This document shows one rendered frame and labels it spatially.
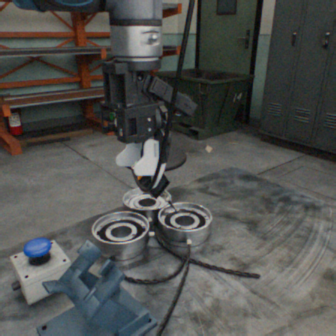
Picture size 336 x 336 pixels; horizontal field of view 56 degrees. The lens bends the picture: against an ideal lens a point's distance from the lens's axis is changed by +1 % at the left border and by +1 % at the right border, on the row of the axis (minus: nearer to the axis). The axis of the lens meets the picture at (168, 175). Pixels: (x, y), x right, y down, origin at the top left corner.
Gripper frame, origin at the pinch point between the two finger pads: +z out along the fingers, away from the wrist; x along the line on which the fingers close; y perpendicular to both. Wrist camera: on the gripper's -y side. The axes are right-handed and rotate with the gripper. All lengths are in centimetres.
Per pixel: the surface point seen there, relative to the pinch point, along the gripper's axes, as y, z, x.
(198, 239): -4.3, 11.2, 8.4
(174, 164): -59, 32, -57
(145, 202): -5.5, 11.4, -9.1
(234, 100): -274, 50, -189
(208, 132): -245, 86, -200
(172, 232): -0.7, 9.7, 5.0
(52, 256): 19.0, 8.6, -1.3
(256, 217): -21.3, 12.9, 9.6
